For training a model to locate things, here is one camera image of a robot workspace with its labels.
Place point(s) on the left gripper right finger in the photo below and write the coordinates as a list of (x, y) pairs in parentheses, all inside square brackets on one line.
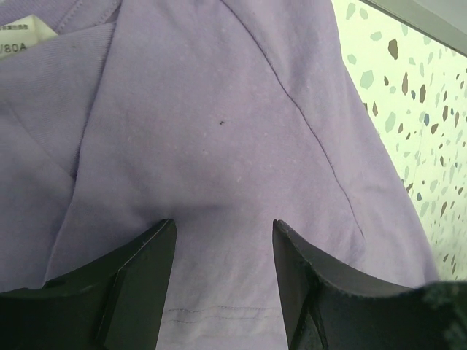
[(327, 304)]

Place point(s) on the aluminium rail frame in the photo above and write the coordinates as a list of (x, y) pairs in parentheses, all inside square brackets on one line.
[(442, 21)]

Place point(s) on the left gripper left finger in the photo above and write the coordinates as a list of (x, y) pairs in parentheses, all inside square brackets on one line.
[(114, 302)]

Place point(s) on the purple t-shirt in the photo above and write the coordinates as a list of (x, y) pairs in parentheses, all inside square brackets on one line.
[(221, 115)]

